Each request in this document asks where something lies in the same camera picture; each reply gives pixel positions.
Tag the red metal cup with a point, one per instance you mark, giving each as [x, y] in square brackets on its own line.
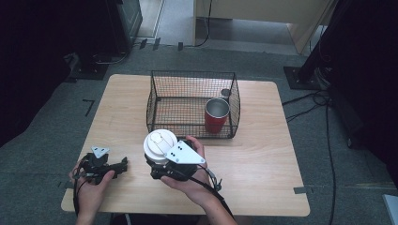
[216, 115]

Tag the small dark round object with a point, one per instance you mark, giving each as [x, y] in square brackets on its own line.
[225, 92]

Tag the black cabinet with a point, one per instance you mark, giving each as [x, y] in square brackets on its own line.
[125, 22]

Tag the person's right hand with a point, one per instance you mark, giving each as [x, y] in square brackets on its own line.
[191, 192]

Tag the white flat object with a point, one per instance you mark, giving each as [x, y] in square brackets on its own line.
[391, 209]

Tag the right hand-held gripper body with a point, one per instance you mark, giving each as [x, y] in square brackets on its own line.
[183, 161]

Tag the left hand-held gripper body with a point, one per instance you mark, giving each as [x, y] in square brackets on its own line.
[97, 162]

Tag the white cup with lid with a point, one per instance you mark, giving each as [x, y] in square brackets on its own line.
[158, 145]

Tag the black stand base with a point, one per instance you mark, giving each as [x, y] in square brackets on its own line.
[89, 67]
[305, 78]

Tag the light wooden furniture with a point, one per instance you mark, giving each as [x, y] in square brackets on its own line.
[266, 12]

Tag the person's left hand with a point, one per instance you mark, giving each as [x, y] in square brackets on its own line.
[92, 193]

